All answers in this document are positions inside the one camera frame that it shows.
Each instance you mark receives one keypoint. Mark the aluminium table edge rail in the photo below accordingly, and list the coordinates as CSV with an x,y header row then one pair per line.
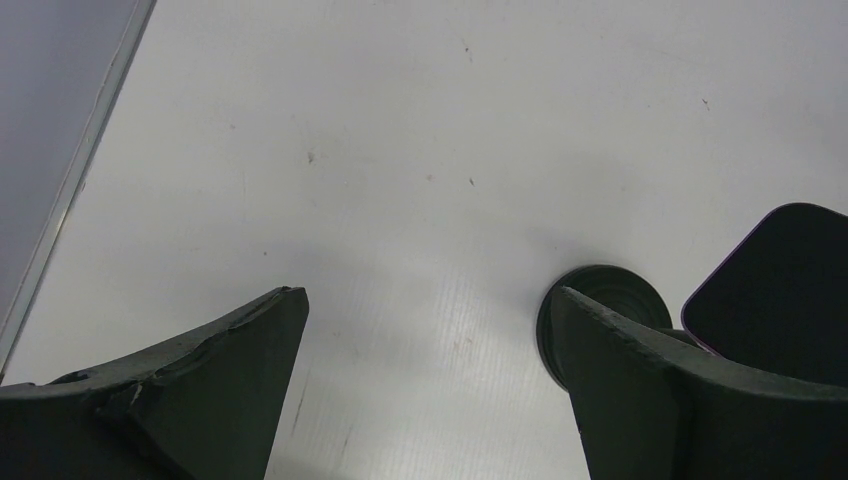
x,y
63,65

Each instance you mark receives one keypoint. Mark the black round-base phone stand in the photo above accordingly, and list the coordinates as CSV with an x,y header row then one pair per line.
x,y
618,289

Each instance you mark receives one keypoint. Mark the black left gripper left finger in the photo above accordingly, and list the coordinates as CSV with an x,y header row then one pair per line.
x,y
204,404

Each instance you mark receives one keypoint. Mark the purple phone with black screen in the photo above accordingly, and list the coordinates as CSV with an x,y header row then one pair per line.
x,y
778,301

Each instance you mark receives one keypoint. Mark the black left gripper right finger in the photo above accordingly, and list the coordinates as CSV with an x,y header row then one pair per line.
x,y
649,406

